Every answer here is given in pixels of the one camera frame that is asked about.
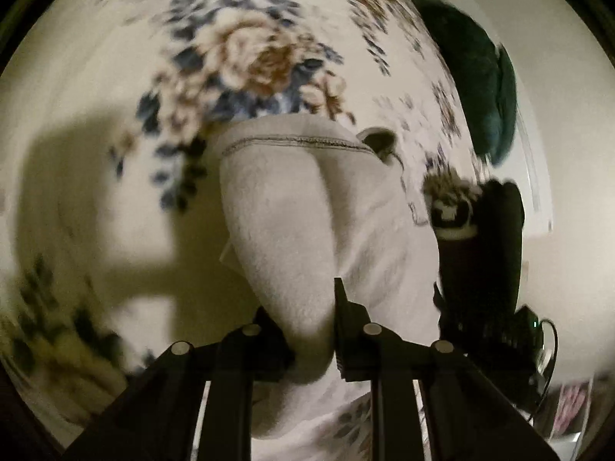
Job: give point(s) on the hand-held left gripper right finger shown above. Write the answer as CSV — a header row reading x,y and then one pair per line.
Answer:
x,y
350,336

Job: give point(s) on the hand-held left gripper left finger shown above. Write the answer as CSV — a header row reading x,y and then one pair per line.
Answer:
x,y
269,345

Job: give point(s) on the grey long-sleeve shirt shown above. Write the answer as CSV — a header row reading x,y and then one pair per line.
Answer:
x,y
278,211

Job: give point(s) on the black folded garment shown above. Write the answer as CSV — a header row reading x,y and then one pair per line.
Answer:
x,y
499,240

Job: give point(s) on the floral blanket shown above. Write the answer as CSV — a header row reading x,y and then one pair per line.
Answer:
x,y
96,81

